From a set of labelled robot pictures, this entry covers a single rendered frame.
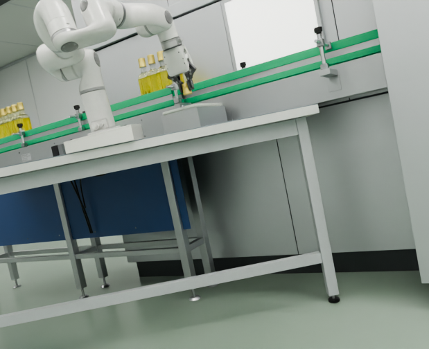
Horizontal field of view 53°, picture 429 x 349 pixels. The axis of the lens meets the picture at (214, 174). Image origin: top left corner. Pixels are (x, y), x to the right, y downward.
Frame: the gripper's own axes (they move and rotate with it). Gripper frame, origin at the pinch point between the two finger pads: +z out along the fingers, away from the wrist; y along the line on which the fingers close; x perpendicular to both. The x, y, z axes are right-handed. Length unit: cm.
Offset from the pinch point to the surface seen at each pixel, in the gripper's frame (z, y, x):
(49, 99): -13, 476, -343
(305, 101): 20.2, -39.2, -16.2
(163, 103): 5.4, 21.3, -11.1
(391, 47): 7, -74, -3
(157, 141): 13.7, 3.6, 24.5
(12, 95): -40, 565, -348
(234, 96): 11.5, -9.5, -18.0
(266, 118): 18.9, -30.4, 4.2
